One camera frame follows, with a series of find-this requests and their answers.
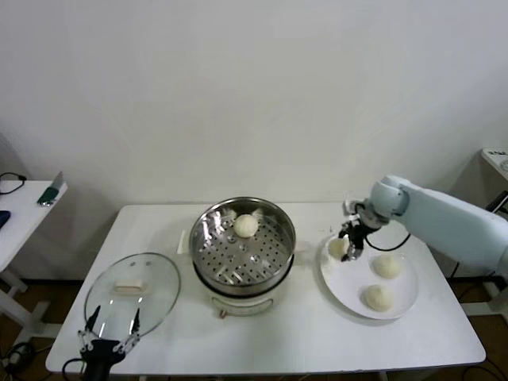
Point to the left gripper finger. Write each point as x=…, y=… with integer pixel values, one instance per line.
x=93, y=319
x=136, y=323

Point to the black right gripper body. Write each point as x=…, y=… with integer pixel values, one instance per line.
x=359, y=234

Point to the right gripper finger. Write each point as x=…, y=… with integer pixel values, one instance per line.
x=345, y=232
x=354, y=254

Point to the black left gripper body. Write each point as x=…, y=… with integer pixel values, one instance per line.
x=99, y=355

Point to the white steamed baozi bun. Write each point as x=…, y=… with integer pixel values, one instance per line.
x=336, y=248
x=377, y=297
x=245, y=226
x=387, y=266

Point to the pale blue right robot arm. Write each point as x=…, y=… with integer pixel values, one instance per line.
x=436, y=214

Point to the perforated steel steamer basket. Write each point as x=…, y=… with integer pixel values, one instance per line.
x=242, y=254

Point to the white round plate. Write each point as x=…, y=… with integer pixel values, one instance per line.
x=349, y=285

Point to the white side table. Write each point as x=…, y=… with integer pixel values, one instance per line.
x=492, y=174
x=24, y=214

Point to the dark blue flat object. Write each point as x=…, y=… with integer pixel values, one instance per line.
x=4, y=218

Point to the black power adapter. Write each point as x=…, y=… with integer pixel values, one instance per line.
x=499, y=200

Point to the white printed box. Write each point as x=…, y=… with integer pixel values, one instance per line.
x=496, y=155

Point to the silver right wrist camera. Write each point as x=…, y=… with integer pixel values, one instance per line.
x=349, y=207

